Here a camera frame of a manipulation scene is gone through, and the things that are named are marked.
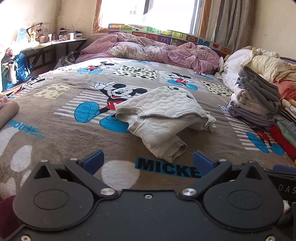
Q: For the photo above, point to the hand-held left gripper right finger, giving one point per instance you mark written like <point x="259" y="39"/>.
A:
<point x="203" y="162"/>

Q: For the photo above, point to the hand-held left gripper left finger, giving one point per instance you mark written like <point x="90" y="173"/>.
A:
<point x="93" y="160"/>

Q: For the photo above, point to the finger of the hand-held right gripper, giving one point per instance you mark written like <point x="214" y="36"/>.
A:
<point x="281" y="167"/>

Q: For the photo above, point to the white quilted garment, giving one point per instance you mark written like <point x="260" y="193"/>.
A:
<point x="166" y="109"/>

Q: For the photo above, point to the row of folded colourful clothes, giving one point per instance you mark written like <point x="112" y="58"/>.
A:
<point x="286" y="129"/>

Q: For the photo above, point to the stack of folded grey clothes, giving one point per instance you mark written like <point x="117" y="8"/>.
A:
<point x="256" y="99"/>

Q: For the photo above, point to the pile of mixed clothes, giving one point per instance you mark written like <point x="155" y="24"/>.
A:
<point x="8" y="60"/>

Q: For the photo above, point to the cartoon printed brown blanket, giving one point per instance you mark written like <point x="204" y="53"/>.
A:
<point x="57" y="120"/>

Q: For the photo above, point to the orange pink blanket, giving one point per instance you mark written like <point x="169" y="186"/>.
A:
<point x="288" y="89"/>

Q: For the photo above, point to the pink folded cloth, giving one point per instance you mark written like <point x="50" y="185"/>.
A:
<point x="7" y="109"/>

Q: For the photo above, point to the dark red cloth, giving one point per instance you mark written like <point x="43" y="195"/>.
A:
<point x="7" y="215"/>

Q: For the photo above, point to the grey cloth heap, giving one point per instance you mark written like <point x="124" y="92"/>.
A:
<point x="66" y="60"/>

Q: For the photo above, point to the cream quilt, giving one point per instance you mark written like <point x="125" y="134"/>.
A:
<point x="270" y="64"/>

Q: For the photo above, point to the blue plastic bag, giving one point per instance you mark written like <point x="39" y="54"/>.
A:
<point x="20" y="67"/>

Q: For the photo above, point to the dark desk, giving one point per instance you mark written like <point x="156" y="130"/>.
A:
<point x="46" y="49"/>

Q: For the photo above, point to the purple floral duvet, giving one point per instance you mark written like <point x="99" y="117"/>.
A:
<point x="148" y="49"/>

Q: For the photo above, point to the colourful alphabet foam mat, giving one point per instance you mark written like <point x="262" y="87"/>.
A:
<point x="161" y="34"/>

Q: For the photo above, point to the grey striped curtain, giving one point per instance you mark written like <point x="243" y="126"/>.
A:
<point x="231" y="20"/>

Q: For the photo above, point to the black desk lamp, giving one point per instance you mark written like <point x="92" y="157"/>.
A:
<point x="30" y="29"/>

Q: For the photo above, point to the dark bed frame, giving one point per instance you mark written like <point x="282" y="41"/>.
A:
<point x="288" y="59"/>

